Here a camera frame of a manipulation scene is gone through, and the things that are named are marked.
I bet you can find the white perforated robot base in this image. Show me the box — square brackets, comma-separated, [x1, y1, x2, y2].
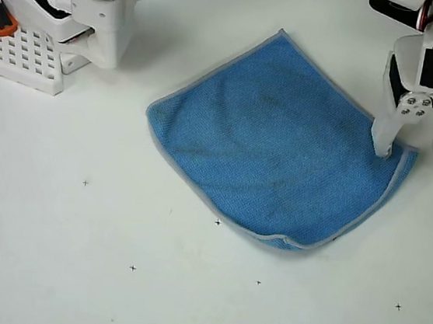
[0, 19, 94, 100]

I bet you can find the blue microfibre cloth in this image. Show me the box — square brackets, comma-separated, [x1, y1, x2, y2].
[131, 15, 431, 266]

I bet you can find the red black servo cable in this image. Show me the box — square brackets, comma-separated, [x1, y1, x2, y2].
[414, 0, 433, 34]

